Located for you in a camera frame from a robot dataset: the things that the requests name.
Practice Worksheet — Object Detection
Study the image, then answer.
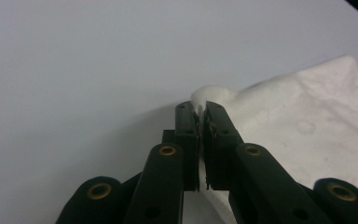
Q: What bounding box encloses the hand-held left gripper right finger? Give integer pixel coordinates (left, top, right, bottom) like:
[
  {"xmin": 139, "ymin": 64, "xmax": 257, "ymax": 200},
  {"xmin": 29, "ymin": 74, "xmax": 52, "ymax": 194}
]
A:
[{"xmin": 201, "ymin": 100, "xmax": 246, "ymax": 191}]

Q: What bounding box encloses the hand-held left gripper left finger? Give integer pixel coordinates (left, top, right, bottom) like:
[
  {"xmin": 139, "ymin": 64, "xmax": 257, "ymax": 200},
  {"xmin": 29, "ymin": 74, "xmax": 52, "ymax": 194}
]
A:
[{"xmin": 161, "ymin": 100, "xmax": 200, "ymax": 192}]

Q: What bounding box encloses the white baby romper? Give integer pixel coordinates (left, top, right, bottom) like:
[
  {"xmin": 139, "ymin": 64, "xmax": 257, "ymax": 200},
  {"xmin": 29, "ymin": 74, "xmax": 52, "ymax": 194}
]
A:
[{"xmin": 183, "ymin": 55, "xmax": 358, "ymax": 224}]

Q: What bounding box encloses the pale blue table mat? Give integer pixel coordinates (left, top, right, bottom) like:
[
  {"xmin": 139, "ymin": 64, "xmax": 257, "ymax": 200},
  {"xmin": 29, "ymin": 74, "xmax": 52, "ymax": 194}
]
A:
[{"xmin": 0, "ymin": 0, "xmax": 358, "ymax": 224}]

